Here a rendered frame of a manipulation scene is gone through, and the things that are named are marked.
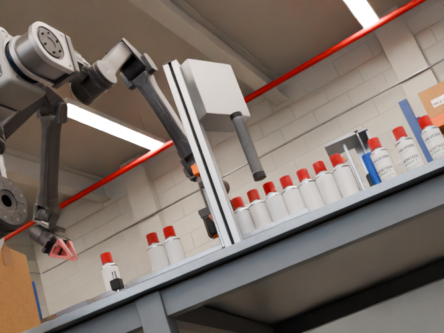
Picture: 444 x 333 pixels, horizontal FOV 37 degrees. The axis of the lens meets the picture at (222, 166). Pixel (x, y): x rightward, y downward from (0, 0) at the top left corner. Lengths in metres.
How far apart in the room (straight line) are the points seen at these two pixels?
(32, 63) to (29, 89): 0.07
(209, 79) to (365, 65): 4.94
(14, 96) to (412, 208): 0.98
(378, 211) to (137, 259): 6.21
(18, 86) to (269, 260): 0.73
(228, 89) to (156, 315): 0.77
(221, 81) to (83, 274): 6.16
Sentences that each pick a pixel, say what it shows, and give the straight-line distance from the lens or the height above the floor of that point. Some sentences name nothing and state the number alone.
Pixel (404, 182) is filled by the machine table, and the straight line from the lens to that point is 1.40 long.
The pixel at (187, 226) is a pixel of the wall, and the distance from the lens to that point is 7.21.
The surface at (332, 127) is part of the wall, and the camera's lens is 6.72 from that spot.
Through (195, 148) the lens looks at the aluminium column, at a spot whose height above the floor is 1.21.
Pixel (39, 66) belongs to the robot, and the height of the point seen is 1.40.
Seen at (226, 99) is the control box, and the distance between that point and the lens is 1.94.
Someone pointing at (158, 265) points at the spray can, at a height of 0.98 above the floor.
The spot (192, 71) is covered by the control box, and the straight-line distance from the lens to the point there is 1.92.
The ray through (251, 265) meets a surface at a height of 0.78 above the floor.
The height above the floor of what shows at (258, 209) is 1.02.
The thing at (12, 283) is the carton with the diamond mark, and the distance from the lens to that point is 1.86.
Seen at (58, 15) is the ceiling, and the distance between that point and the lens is 5.26.
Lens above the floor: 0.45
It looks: 22 degrees up
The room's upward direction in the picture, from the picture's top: 20 degrees counter-clockwise
